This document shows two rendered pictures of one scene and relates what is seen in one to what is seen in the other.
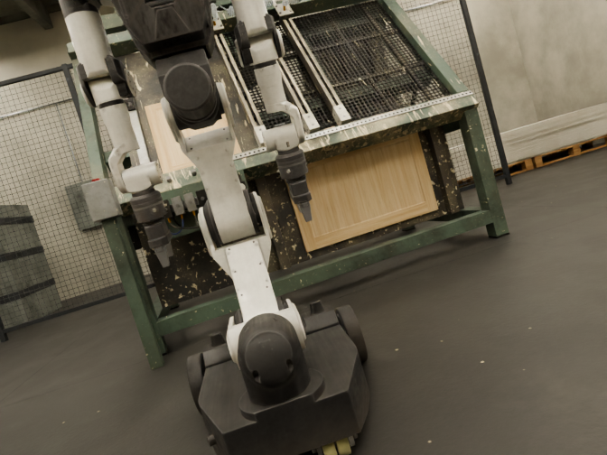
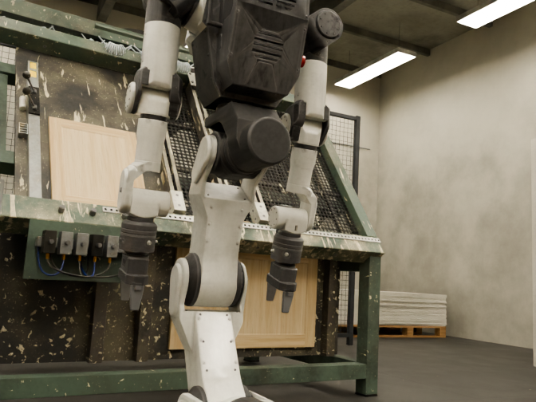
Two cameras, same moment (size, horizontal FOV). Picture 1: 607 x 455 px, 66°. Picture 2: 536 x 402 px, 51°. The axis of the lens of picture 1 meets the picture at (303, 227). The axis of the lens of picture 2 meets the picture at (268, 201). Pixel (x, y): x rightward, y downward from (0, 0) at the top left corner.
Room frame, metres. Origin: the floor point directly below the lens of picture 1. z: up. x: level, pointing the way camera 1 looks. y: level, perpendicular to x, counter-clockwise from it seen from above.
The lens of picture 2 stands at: (-0.06, 0.61, 0.62)
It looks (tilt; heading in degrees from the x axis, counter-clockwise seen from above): 8 degrees up; 339
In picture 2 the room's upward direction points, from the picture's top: 3 degrees clockwise
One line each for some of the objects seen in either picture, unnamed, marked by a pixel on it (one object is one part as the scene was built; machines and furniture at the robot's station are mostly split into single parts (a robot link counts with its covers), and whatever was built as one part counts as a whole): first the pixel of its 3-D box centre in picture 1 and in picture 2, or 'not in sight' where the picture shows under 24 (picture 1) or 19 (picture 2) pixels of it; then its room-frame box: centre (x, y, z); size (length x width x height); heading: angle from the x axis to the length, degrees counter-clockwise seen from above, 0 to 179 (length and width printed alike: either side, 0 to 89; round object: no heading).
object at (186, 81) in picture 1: (191, 88); (246, 139); (1.26, 0.18, 0.97); 0.28 x 0.13 x 0.18; 6
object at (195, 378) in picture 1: (202, 383); not in sight; (1.53, 0.47, 0.10); 0.20 x 0.05 x 0.20; 6
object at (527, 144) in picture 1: (508, 152); (347, 310); (6.52, -3.05, 0.28); 2.46 x 1.04 x 0.55; 96
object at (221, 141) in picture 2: (196, 104); (235, 155); (1.32, 0.19, 0.94); 0.14 x 0.13 x 0.12; 96
